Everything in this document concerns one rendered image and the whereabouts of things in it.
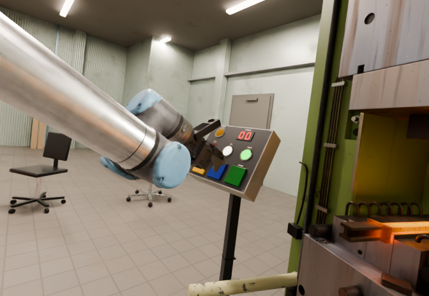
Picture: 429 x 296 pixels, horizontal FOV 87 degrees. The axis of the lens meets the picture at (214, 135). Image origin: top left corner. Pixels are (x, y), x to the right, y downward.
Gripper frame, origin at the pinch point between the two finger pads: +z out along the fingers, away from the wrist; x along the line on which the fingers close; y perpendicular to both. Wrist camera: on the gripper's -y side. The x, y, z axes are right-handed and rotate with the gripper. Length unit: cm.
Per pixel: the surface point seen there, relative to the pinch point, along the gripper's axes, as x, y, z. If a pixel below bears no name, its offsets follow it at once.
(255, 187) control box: 5.5, 1.6, 16.0
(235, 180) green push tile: 0.0, 2.9, 10.3
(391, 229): 47.1, 3.0, 6.3
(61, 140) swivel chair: -284, 24, 11
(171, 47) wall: -594, -376, 157
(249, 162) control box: 2.0, -5.7, 11.2
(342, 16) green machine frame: 21, -66, 0
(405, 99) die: 46, -22, -6
